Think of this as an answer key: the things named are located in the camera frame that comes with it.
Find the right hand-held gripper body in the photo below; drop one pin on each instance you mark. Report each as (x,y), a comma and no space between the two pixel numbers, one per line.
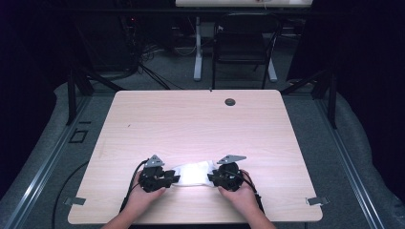
(230,178)

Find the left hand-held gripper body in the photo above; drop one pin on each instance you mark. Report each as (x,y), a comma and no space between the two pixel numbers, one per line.
(153,181)

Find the person's left hand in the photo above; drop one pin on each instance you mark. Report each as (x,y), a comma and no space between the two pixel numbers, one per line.
(143,198)

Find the person's right hand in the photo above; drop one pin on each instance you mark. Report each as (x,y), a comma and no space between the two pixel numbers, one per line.
(238,197)

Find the white desk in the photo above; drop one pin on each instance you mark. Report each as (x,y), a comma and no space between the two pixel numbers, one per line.
(198,47)

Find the black folding chair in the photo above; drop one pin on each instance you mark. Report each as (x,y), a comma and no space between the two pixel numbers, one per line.
(242,41)

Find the grey metal table bracket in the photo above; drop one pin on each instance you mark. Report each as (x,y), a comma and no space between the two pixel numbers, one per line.
(316,200)
(75,201)

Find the aluminium floor rail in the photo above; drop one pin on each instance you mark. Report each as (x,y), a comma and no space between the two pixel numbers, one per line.
(350,165)
(41,168)

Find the black metal frame stand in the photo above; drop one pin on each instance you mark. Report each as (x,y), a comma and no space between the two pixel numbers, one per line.
(332,98)
(71,95)

